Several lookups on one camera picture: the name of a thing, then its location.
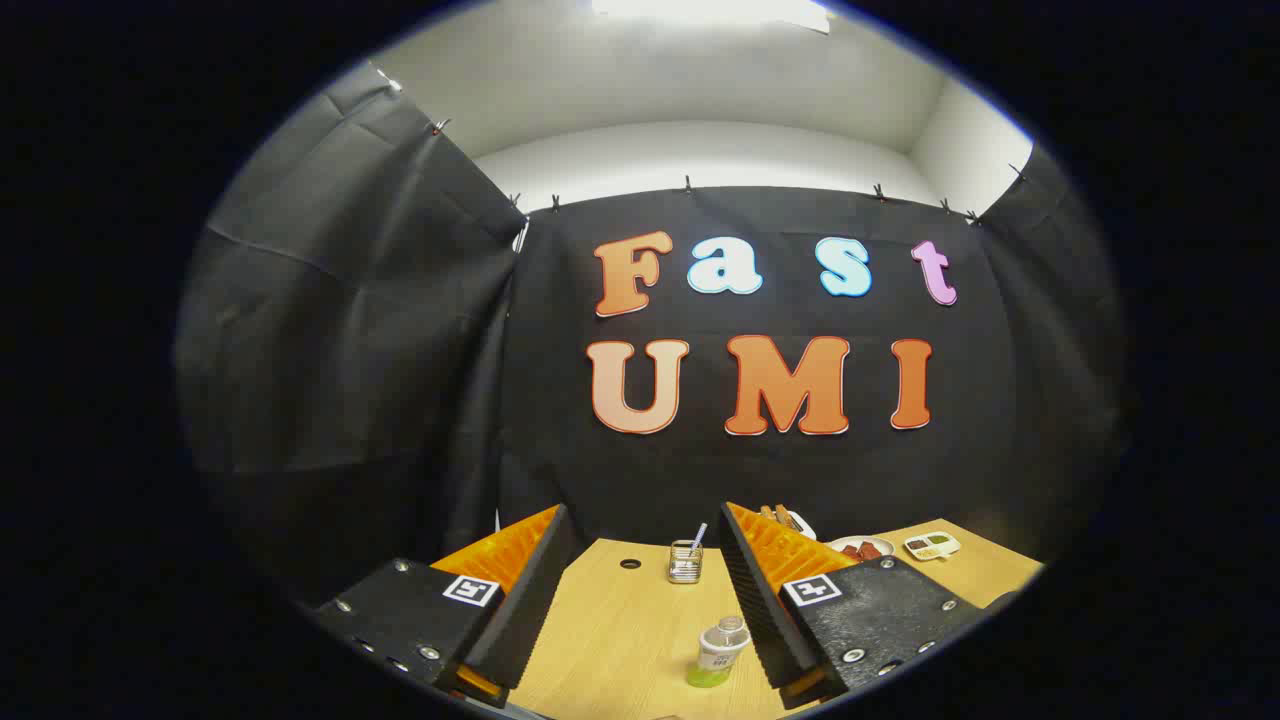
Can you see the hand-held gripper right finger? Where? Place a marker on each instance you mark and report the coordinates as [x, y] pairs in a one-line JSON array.
[[760, 610]]

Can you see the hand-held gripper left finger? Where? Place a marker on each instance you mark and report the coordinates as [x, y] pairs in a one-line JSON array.
[[535, 600]]

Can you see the clear juice bottle white label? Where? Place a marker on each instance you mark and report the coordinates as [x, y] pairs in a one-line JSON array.
[[718, 655]]

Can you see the wooden table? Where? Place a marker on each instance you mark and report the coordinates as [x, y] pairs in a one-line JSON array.
[[620, 640]]

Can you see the cream toaster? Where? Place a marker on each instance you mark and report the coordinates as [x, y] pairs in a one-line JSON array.
[[803, 526]]

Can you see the blue striped straw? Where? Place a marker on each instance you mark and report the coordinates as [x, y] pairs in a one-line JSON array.
[[699, 535]]

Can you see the white round plate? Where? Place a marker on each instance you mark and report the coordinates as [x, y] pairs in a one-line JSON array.
[[838, 545]]

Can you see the white divided dish with beans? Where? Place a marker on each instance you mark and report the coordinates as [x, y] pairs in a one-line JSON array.
[[932, 546]]

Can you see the black backdrop cloth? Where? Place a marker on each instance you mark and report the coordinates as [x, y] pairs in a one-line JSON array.
[[400, 350]]

